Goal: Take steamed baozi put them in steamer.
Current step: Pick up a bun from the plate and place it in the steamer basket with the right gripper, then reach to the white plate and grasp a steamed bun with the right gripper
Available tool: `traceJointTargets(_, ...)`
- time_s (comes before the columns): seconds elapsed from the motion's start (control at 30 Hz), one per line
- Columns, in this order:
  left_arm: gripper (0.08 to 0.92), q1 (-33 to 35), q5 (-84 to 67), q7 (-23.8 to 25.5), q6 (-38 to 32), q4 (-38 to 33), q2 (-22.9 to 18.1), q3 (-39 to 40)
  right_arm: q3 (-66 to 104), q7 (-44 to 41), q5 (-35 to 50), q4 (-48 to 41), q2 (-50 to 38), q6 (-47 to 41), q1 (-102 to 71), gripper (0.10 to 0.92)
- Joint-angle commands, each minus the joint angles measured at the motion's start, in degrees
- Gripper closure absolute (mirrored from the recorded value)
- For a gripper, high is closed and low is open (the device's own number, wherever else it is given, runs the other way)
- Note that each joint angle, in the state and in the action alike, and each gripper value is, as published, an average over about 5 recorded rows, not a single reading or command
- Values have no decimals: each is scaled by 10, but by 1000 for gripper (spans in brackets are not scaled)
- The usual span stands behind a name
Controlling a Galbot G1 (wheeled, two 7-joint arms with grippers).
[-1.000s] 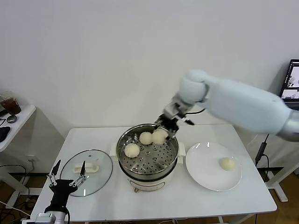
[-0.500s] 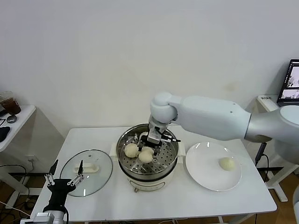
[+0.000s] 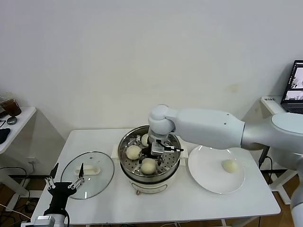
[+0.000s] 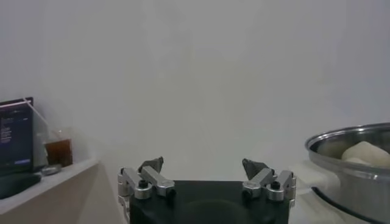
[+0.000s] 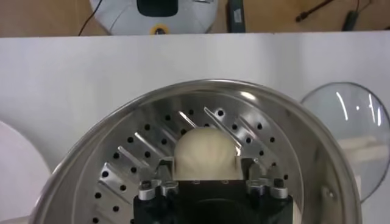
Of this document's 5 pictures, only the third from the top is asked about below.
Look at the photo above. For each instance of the white round plate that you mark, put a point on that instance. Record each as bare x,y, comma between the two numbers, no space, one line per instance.
206,170

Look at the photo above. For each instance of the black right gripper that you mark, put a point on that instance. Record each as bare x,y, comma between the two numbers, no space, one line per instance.
148,147

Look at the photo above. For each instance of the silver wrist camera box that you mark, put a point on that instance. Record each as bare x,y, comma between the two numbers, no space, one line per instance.
157,149

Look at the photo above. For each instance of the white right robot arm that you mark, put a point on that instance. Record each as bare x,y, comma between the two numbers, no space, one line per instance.
208,127

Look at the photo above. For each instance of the round grey disc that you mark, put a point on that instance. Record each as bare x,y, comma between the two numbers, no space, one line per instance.
12,121

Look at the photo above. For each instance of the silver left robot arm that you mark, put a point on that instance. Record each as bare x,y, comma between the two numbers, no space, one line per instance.
47,221

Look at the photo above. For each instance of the steel steamer pot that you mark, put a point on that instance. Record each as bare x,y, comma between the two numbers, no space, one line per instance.
149,186

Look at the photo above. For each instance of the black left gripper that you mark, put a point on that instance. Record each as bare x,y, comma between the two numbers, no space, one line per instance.
59,191

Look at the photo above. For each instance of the white wall socket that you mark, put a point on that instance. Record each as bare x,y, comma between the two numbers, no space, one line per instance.
32,162

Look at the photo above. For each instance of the white steamed baozi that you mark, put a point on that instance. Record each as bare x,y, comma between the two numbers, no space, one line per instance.
145,139
133,152
148,166
230,166

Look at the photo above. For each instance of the plastic cup of iced coffee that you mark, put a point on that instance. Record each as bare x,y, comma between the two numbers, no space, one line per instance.
13,108

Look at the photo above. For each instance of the dark grey laptop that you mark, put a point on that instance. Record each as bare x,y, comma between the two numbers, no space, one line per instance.
294,80

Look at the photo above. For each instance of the white label with text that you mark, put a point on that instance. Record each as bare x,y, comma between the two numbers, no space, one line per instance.
268,99

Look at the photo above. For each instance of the stainless steel steamer basket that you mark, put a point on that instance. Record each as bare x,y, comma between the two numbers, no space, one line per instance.
170,160

